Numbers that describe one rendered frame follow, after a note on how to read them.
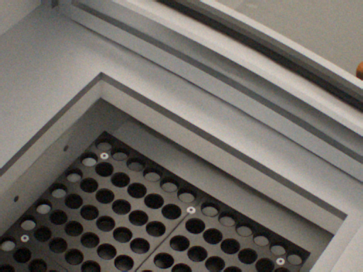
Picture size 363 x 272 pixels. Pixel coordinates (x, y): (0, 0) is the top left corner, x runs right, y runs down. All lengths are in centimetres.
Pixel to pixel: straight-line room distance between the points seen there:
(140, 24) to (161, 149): 14
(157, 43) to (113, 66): 4
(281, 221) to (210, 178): 7
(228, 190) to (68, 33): 18
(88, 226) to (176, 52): 13
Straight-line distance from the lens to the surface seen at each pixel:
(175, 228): 51
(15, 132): 51
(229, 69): 50
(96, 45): 56
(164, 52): 53
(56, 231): 51
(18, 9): 58
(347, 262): 45
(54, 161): 58
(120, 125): 65
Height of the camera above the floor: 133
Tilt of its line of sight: 50 degrees down
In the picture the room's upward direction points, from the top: 7 degrees clockwise
